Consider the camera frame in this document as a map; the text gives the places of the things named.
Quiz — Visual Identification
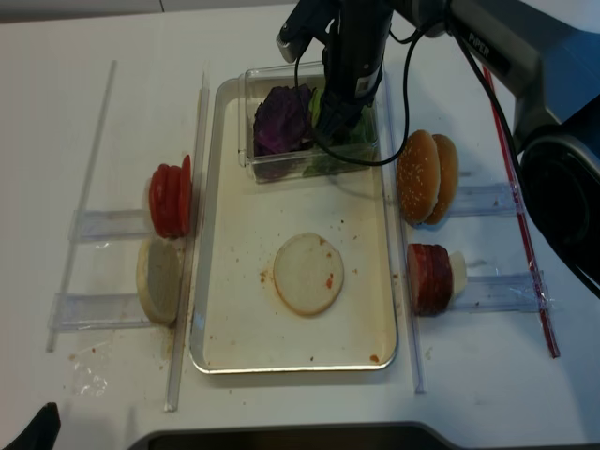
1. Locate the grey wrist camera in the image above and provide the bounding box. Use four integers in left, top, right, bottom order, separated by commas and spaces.
276, 0, 339, 64

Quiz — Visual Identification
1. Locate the white pusher block right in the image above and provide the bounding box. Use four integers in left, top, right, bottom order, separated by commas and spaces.
449, 251, 468, 298

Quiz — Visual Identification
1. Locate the clear tomato feeder track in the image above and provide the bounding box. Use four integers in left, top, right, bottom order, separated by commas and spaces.
68, 209, 155, 243

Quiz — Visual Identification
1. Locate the red plastic rail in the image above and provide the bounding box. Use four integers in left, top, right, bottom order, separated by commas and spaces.
482, 65, 561, 359

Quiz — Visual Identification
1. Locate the tomato slice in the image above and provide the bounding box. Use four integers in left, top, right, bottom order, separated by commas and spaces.
179, 155, 192, 236
148, 164, 181, 239

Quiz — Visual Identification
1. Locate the clear meat feeder track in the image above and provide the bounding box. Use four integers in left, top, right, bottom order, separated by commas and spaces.
447, 272, 554, 313

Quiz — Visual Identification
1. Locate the front tomato slice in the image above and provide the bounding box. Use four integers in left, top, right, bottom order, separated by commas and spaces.
148, 164, 181, 239

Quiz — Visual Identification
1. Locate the metal baking tray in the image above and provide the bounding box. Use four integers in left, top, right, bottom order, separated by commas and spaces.
190, 79, 398, 374

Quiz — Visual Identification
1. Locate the black camera cable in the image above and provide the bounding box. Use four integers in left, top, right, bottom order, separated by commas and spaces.
292, 0, 522, 167

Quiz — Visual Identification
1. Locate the clear bread feeder track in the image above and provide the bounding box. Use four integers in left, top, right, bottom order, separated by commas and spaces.
49, 293, 154, 332

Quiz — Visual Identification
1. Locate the green lettuce in box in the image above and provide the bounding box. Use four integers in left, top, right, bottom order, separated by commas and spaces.
303, 88, 377, 177

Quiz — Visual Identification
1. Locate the purple cabbage leaf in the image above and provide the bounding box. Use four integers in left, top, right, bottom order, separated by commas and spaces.
253, 84, 312, 157

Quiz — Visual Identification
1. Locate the upright white bread slice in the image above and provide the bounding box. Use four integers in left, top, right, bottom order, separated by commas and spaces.
136, 238, 181, 325

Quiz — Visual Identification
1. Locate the stack of meat slices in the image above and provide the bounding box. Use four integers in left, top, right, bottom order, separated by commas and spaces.
407, 244, 453, 316

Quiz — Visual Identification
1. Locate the clear plastic lettuce box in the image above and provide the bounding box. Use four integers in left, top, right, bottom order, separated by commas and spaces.
236, 59, 381, 185

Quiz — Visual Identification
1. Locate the clear rail left of tray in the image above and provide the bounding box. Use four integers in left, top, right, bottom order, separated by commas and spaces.
164, 69, 210, 413

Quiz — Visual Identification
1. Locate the sesame bun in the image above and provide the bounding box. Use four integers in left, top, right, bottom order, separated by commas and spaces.
426, 134, 458, 225
397, 129, 441, 225

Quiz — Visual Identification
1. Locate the clear rail of tray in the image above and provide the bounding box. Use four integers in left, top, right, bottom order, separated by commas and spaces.
379, 69, 428, 394
164, 69, 210, 413

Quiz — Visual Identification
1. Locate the clear bun feeder track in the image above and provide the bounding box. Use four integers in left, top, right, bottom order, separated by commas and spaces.
447, 183, 522, 218

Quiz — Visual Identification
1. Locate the clear rail right of tray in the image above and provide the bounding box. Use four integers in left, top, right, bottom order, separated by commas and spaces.
379, 69, 428, 394

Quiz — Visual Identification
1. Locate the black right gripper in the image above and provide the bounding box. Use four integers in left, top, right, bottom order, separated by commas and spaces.
315, 1, 393, 135

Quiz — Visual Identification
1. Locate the rear tomato slice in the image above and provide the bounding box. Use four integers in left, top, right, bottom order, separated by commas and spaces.
179, 155, 192, 236

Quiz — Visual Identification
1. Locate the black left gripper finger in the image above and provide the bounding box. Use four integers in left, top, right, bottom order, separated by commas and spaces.
4, 402, 61, 450

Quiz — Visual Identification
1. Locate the clear rail far left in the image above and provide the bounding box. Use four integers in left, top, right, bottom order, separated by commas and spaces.
45, 60, 118, 353

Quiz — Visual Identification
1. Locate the rear sesame bun top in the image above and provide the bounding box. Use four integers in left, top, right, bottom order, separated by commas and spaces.
426, 134, 458, 225

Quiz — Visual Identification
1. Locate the bun bottom on tray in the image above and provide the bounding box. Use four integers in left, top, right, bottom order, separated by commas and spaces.
273, 232, 344, 316

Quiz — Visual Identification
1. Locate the front sesame bun top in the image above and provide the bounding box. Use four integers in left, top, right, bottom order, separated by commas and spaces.
397, 129, 441, 225

